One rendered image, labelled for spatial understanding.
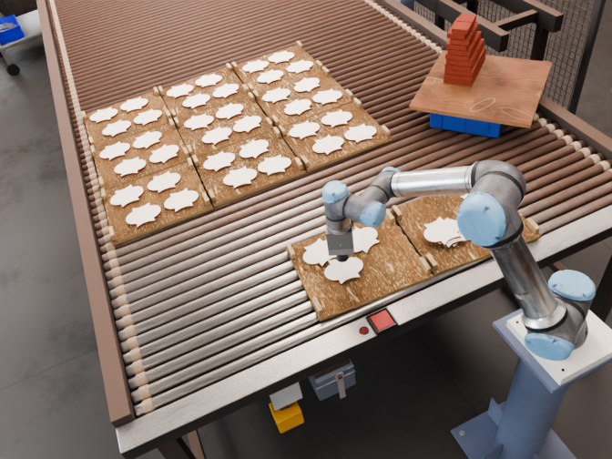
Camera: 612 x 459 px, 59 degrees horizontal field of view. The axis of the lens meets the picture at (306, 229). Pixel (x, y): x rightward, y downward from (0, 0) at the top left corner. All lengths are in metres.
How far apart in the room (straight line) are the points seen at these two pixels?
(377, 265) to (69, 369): 1.89
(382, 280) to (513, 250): 0.58
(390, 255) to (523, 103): 0.93
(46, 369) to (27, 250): 1.01
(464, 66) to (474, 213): 1.29
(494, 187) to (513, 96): 1.19
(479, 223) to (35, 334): 2.70
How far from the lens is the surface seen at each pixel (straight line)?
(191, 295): 1.95
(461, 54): 2.49
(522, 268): 1.42
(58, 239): 3.93
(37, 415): 3.13
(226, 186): 2.29
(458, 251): 1.93
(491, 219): 1.30
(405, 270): 1.86
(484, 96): 2.49
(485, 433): 2.61
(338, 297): 1.80
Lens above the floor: 2.37
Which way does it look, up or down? 45 degrees down
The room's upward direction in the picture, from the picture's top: 10 degrees counter-clockwise
